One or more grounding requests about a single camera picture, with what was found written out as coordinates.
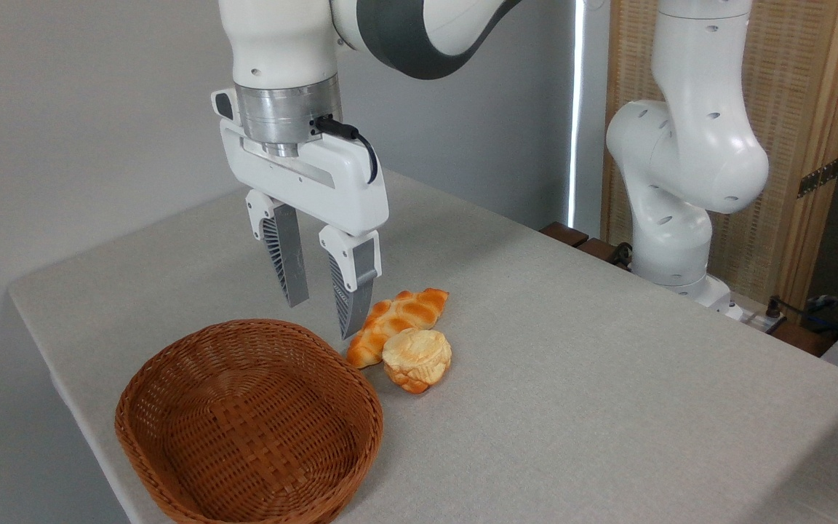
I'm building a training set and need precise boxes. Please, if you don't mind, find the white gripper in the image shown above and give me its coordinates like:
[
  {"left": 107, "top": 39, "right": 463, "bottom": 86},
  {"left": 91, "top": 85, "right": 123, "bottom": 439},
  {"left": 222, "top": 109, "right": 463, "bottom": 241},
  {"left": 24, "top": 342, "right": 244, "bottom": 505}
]
[{"left": 212, "top": 89, "right": 391, "bottom": 341}]

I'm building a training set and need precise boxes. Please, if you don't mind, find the round knotted bread bun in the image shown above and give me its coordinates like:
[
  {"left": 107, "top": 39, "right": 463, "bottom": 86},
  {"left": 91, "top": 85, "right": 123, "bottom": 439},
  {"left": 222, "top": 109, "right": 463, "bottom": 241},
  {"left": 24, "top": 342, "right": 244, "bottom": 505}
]
[{"left": 381, "top": 327, "right": 453, "bottom": 394}]

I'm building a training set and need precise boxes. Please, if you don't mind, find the long braided bread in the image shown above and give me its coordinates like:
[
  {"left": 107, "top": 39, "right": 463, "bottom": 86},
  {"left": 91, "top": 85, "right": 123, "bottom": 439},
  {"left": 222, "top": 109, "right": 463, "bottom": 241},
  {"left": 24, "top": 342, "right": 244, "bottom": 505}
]
[{"left": 346, "top": 288, "right": 450, "bottom": 370}]

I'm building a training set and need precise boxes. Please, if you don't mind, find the brown woven wicker basket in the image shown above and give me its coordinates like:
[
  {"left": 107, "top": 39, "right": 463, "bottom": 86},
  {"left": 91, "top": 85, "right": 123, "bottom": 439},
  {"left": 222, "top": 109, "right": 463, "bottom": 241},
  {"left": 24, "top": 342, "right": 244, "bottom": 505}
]
[{"left": 114, "top": 319, "right": 385, "bottom": 524}]

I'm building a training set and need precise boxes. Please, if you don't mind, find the dark brown wooden block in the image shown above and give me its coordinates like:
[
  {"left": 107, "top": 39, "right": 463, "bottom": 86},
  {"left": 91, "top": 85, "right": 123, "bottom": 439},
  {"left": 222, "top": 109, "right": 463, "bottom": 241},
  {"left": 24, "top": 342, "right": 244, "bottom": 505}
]
[
  {"left": 578, "top": 238, "right": 620, "bottom": 264},
  {"left": 775, "top": 320, "right": 838, "bottom": 357},
  {"left": 540, "top": 222, "right": 590, "bottom": 248}
]

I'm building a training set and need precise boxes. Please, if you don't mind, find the grey tablecloth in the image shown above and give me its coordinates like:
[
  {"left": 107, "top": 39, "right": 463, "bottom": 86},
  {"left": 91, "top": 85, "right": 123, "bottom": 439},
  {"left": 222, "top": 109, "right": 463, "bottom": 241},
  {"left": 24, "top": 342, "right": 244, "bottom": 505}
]
[{"left": 8, "top": 169, "right": 838, "bottom": 524}]

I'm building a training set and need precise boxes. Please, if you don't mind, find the white power strip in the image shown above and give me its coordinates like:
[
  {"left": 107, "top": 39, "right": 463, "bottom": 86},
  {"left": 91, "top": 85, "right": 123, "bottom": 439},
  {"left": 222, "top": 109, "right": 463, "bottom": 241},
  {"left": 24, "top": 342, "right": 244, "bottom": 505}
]
[{"left": 723, "top": 302, "right": 785, "bottom": 333}]

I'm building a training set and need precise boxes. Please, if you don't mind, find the metal screen hinge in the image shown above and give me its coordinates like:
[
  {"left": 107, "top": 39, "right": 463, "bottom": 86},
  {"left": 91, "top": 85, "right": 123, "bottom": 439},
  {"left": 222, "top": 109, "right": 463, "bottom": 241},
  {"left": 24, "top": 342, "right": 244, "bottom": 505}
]
[{"left": 797, "top": 156, "right": 838, "bottom": 199}]

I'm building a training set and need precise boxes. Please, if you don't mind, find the wooden rattan folding screen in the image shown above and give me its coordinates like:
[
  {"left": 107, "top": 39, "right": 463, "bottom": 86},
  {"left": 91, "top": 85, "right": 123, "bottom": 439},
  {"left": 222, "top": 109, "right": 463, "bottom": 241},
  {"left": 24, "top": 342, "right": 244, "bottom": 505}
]
[{"left": 601, "top": 0, "right": 838, "bottom": 310}]

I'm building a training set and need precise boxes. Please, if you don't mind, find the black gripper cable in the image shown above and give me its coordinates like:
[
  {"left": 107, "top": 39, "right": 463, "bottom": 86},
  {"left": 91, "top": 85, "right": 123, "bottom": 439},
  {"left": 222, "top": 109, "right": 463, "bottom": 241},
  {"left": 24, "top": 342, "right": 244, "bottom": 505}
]
[{"left": 315, "top": 115, "right": 379, "bottom": 184}]

